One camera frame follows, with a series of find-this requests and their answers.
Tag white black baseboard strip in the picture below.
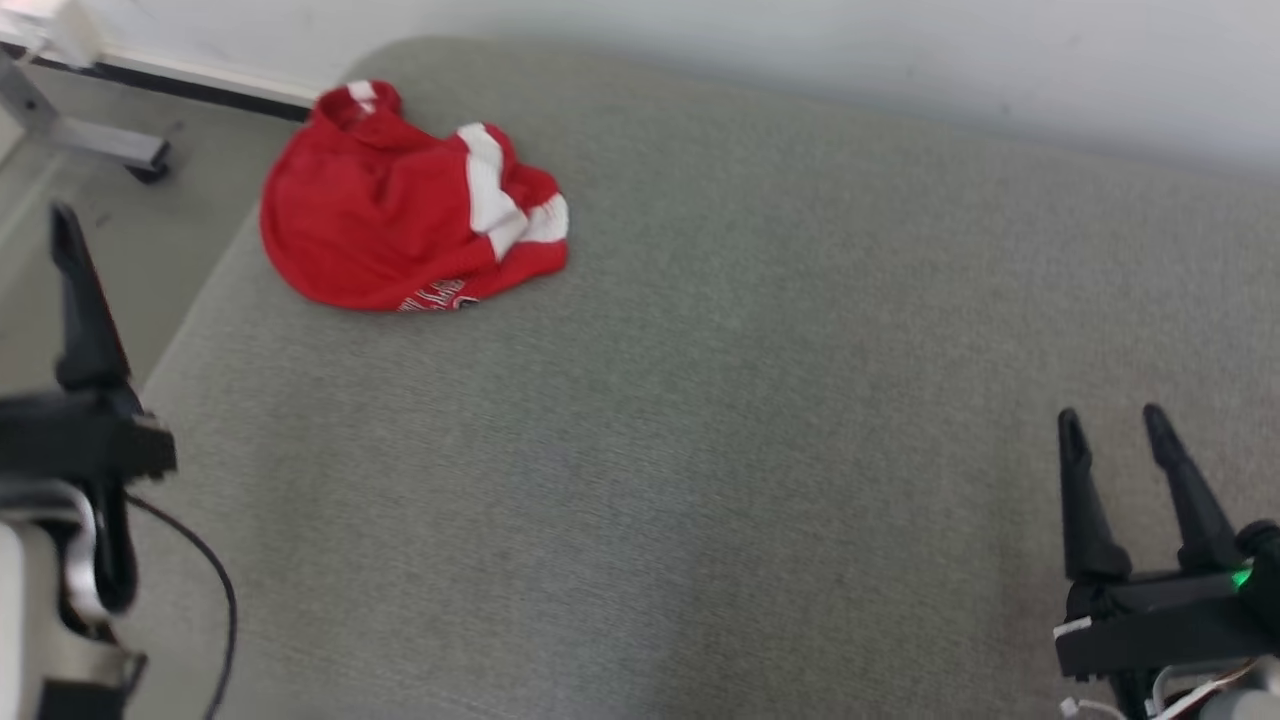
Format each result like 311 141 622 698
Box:
0 35 323 124

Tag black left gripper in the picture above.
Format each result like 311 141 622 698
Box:
0 201 179 484

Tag grey fabric sofa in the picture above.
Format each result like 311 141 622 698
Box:
118 35 1280 720

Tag red shorts with number print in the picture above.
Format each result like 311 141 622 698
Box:
259 79 571 313

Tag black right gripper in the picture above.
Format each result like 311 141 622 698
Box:
1052 403 1280 683

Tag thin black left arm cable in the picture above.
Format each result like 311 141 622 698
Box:
122 492 240 720

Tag grey metal stand leg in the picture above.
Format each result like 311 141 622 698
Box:
0 45 172 185

